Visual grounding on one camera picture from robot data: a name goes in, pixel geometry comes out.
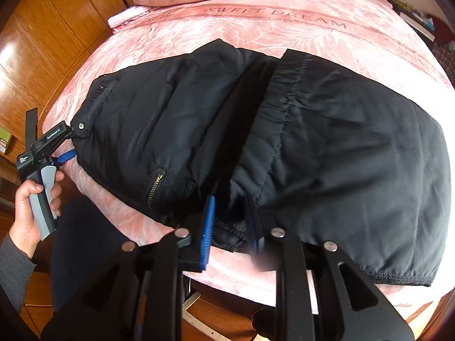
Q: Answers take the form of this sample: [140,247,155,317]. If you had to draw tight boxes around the person's legs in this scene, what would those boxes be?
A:
[50,197,157,313]

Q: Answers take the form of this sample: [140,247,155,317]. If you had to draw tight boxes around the green box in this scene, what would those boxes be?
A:
[0,126,13,153]

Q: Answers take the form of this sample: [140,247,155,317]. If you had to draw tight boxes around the person's left forearm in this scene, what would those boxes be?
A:
[0,232,36,313]

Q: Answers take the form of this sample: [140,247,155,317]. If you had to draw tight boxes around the black padded pants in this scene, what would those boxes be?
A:
[70,39,452,288]

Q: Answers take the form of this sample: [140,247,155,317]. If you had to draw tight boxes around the dark red garment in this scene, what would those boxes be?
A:
[428,14,455,45]

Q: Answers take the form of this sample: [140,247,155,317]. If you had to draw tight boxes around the dark nightstand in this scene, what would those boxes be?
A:
[386,0,438,43]

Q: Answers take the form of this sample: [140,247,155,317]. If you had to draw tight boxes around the bed with pink sheet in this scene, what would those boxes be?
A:
[43,0,455,308]

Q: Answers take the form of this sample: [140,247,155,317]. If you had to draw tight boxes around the wooden wardrobe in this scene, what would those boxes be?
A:
[0,0,139,199]

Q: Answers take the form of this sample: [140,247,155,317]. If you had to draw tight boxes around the small pink white cloth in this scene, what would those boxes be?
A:
[107,5,150,29]

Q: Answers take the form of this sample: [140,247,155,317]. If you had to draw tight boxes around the person's left hand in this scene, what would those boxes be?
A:
[9,170,65,258]

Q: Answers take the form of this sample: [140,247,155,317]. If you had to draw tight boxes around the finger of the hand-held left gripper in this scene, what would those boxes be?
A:
[53,150,77,167]

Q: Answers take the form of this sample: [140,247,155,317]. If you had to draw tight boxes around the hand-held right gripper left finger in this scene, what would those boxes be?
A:
[43,195,216,341]

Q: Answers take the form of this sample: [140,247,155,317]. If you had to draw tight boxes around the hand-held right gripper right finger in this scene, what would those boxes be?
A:
[243,194,415,341]

